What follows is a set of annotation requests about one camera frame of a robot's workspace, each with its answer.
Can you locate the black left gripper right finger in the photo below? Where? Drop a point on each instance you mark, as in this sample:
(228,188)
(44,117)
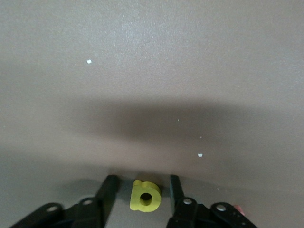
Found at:
(187,213)

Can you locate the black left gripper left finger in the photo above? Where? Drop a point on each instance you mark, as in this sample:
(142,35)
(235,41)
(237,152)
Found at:
(90,213)

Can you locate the yellow foam letter a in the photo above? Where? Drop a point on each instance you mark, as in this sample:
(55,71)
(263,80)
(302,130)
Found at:
(135,199)

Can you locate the brown table cover sheet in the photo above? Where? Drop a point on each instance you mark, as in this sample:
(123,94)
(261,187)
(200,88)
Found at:
(190,47)

